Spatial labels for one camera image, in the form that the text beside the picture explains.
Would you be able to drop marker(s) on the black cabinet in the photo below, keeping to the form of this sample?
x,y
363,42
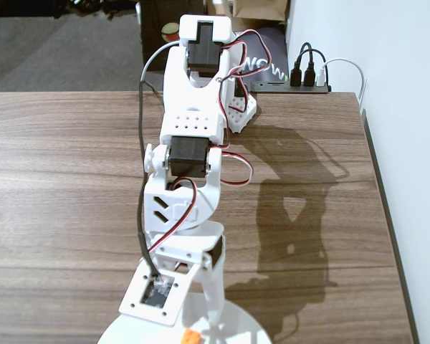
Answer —
x,y
152,36

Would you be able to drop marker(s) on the dark grey usb hub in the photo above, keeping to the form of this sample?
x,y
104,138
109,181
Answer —
x,y
272,87

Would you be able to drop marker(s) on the orange lego block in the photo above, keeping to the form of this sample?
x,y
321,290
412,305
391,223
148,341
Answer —
x,y
190,338

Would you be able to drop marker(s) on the red yellow round object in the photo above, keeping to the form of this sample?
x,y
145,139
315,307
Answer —
x,y
171,31

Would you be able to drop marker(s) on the black bag white lettering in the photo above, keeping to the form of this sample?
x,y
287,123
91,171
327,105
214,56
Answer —
x,y
272,46

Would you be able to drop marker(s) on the brown paper bag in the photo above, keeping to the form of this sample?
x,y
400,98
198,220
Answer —
x,y
261,9

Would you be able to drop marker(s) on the white round plate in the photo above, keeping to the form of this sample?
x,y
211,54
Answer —
x,y
243,329

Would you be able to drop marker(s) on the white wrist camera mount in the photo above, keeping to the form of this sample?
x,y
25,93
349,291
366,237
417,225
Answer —
x,y
136,297

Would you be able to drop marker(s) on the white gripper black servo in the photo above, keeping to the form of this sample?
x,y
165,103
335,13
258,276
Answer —
x,y
211,239

